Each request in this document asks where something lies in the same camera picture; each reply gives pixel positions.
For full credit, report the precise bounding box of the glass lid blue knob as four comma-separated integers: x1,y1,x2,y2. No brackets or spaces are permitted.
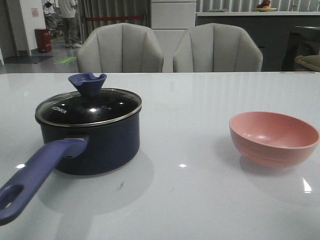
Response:
35,72,142,128

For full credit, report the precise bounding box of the pink plastic bowl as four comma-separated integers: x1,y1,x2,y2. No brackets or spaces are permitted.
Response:
229,111,320,168

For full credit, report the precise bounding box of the left grey upholstered chair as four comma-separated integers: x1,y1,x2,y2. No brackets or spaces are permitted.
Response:
77,23,164,73

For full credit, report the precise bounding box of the grey upholstered chair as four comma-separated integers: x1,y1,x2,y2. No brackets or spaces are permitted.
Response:
172,23,263,73
77,23,164,73

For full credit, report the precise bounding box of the right grey upholstered chair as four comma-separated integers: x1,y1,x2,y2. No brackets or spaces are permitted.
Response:
172,23,263,73

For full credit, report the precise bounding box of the white cabinet block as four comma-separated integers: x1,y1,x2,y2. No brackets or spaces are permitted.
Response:
151,0,197,30

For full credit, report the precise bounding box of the red barrier tape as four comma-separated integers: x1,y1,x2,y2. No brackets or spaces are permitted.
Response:
84,15,144,22

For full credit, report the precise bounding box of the red trash bin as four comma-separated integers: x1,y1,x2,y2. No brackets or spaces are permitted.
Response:
34,28,52,53

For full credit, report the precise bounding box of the dark grey counter cabinet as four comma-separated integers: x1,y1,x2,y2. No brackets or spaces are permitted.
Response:
196,11,320,72

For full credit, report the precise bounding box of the standing person in background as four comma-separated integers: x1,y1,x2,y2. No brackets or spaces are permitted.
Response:
58,0,82,48

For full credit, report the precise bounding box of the fruit plate on counter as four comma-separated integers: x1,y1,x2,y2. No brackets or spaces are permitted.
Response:
255,0,277,12

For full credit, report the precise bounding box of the dark blue saucepan purple handle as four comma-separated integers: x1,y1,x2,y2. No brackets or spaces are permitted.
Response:
0,112,140,226

